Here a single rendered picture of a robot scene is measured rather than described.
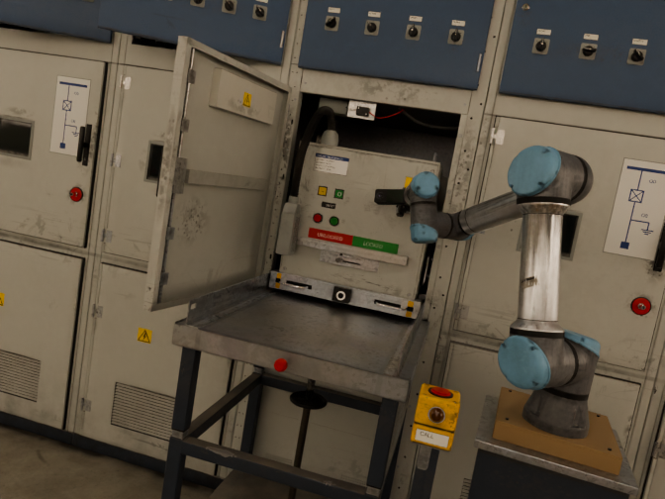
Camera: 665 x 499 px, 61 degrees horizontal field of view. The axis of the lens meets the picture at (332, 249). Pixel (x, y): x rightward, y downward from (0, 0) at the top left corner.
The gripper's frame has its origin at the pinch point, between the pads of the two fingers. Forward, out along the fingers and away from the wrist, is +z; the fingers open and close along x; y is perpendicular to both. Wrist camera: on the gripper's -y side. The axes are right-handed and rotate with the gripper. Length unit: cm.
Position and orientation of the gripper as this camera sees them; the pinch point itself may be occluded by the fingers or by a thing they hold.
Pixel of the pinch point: (397, 207)
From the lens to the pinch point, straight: 191.3
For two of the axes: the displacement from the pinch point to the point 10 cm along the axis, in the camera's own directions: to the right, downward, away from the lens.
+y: 9.9, 1.6, 0.4
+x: 1.6, -9.8, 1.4
